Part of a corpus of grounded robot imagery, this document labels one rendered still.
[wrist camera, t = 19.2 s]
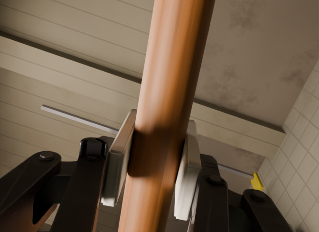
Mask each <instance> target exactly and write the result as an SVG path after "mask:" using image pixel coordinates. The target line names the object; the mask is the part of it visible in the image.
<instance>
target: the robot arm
mask: <svg viewBox="0 0 319 232"><path fill-rule="evenodd" d="M136 115H137V109H132V110H130V111H129V113H128V115H127V117H126V119H125V121H124V122H123V124H122V126H121V128H120V130H119V132H118V134H117V136H116V137H115V138H113V137H107V136H101V137H99V138H95V137H89V138H84V139H82V140H81V141H80V149H79V157H78V160H77V161H61V159H62V158H61V155H59V154H58V153H56V152H52V151H41V152H37V153H35V154H33V155H32V156H30V157H29V158H28V159H26V160H25V161H23V162H22V163H21V164H19V165H18V166H16V167H15V168H14V169H12V170H11V171H10V172H8V173H7V174H6V175H4V176H3V177H1V178H0V232H37V231H38V230H39V228H40V227H41V226H42V225H43V224H44V222H45V221H46V220H47V219H48V218H49V216H50V215H51V214H52V213H53V211H54V210H55V209H56V208H57V205H58V204H60V206H59V208H58V211H57V213H56V216H55V218H54V221H53V223H52V226H51V228H50V231H49V232H95V229H96V224H97V219H98V213H99V208H100V202H101V203H103V205H107V206H113V207H114V205H117V202H118V198H119V195H120V192H121V189H122V186H123V183H124V180H125V177H126V174H127V171H128V165H129V159H130V153H131V145H132V139H133V133H134V127H135V121H136ZM101 196H102V201H101ZM191 212H192V215H191ZM190 215H191V218H190ZM174 216H176V219H181V220H185V221H186V220H188V219H190V222H189V226H188V231H187V232H294V231H293V230H292V228H291V227H290V226H289V224H288V223H287V221H286V220H285V218H284V217H283V215H282V214H281V212H280V211H279V209H278V208H277V206H276V205H275V203H274V202H273V200H272V199H271V198H270V197H269V196H268V195H267V194H265V193H264V192H262V191H260V190H255V189H246V190H244V192H243V195H241V194H238V193H236V192H233V191H231V190H229V189H228V185H227V182H226V181H225V180H224V179H223V178H221V176H220V173H219V169H218V165H217V161H216V159H215V158H214V157H213V156H211V155H206V154H201V153H199V146H198V139H197V129H196V123H195V122H194V120H189V123H188V128H187V132H186V137H185V141H184V146H183V150H182V155H181V159H180V164H179V168H178V174H177V178H176V190H175V213H174Z"/></svg>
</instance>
